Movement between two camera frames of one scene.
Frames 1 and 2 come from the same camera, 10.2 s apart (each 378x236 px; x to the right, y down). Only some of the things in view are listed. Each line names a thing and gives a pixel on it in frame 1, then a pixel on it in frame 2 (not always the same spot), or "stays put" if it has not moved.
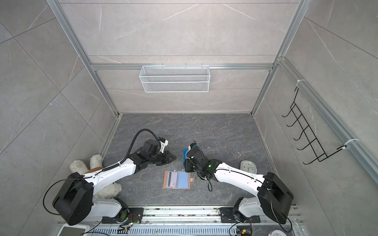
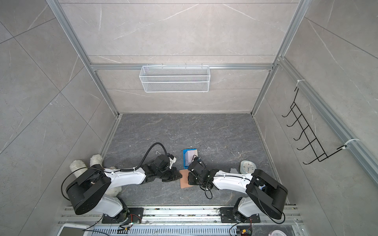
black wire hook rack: [315, 146] stays put
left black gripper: [168, 160] → [175, 176]
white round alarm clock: [248, 166] stays put
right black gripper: [188, 165] → [191, 179]
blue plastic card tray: [184, 156] stays put
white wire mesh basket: [175, 78] stays put
